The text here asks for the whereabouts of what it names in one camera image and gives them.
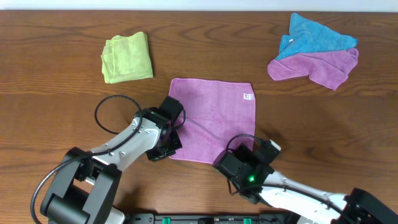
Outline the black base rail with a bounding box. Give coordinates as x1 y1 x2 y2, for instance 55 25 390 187
124 212 300 224

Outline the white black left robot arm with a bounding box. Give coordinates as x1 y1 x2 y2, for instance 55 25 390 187
40 105 184 223

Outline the purple microfiber cloth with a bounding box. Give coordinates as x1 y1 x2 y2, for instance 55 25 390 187
169 78 256 164

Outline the folded green cloth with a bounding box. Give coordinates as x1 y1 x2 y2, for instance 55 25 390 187
101 32 154 84

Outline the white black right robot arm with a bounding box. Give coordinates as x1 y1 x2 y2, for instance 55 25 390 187
213 144 397 224

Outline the crumpled purple cloth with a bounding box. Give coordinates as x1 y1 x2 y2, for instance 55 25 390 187
267 48 359 90

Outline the blue cloth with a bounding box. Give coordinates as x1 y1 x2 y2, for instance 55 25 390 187
275 12 358 60

